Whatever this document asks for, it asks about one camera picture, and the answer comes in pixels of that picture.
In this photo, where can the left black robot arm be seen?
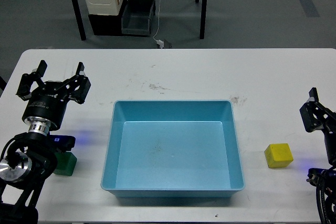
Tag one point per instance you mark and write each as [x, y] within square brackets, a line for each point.
[29, 158]

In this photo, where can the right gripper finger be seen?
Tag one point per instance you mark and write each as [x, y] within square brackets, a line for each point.
[315, 116]

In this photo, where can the black crate under cream crate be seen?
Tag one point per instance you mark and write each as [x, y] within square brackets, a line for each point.
[107, 25]

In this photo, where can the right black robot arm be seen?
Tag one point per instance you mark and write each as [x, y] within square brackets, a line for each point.
[324, 182]

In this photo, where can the black table leg left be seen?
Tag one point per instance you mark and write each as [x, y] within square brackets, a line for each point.
[79, 21]

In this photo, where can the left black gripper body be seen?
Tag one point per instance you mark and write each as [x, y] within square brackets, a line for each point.
[45, 104]

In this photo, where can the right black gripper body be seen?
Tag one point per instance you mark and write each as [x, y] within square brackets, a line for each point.
[329, 140]

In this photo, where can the dark grey storage bin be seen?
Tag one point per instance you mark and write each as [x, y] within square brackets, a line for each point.
[137, 17]

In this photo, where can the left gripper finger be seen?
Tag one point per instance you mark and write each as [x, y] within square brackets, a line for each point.
[27, 81]
[75, 88]

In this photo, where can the yellow block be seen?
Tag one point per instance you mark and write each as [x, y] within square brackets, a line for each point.
[278, 155]

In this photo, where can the blue plastic tray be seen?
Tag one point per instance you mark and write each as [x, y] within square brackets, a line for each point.
[173, 149]

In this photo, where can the white power adapter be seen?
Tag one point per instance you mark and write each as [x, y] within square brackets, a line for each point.
[160, 44]

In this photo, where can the green block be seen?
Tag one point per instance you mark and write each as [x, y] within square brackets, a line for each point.
[65, 164]

